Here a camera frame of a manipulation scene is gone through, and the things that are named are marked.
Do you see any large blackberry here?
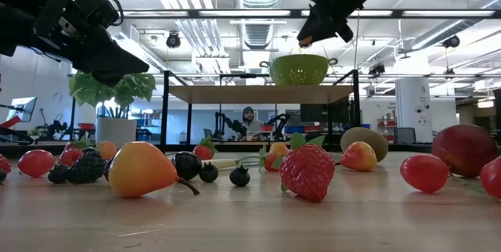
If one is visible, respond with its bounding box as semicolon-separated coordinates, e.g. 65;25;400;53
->
66;148;106;185

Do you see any small blackberry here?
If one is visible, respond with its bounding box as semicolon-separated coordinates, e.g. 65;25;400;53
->
47;164;71;185

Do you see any dark red pomegranate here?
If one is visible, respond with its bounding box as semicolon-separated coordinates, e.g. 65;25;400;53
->
431;124;499;178

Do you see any green leafy plant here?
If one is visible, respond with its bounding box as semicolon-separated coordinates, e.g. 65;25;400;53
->
69;67;157;119

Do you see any thin hanging cable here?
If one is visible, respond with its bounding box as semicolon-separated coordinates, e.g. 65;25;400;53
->
354;9;362;71

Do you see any knife with cream handle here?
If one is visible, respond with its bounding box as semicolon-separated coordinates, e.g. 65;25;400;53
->
201;157;267;170

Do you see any wooden shelf with black legs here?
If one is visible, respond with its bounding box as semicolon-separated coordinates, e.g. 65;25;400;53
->
160;69;362;157

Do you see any white plant pot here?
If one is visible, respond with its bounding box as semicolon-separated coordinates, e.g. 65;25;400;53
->
95;117;138;150

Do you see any small peach fruit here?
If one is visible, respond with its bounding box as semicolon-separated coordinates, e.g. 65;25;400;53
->
335;141;378;173

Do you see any yellow red pear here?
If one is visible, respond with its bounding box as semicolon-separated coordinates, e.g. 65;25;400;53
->
108;141;200;199

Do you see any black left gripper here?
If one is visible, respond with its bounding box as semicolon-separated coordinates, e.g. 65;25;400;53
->
31;0;150;87

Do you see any small red strawberry with leaves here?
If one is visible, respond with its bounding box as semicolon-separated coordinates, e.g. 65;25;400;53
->
234;146;283;173

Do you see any green colander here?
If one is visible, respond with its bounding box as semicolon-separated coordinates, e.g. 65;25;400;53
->
259;53;339;86

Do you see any white round pillar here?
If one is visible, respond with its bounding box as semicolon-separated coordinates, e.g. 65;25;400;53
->
395;77;434;144

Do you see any grey box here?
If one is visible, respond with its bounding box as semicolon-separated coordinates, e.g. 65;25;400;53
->
393;127;416;145

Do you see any person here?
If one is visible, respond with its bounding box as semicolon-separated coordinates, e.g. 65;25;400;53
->
236;106;265;142

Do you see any brown green kiwi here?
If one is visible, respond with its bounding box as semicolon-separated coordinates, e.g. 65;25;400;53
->
340;127;389;163

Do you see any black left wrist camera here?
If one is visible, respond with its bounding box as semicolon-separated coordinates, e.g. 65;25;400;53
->
74;0;121;26

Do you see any large red strawberry with leaves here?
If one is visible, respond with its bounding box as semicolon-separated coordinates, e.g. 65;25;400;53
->
272;131;337;203

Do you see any black overhead rig beam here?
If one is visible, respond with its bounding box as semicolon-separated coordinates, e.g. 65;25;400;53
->
117;8;501;20

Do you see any red board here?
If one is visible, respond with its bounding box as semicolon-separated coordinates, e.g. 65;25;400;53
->
0;115;23;128

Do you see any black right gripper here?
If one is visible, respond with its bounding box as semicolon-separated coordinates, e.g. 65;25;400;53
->
297;0;361;44

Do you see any computer monitor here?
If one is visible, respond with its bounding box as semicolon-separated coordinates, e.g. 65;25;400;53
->
6;95;38;123

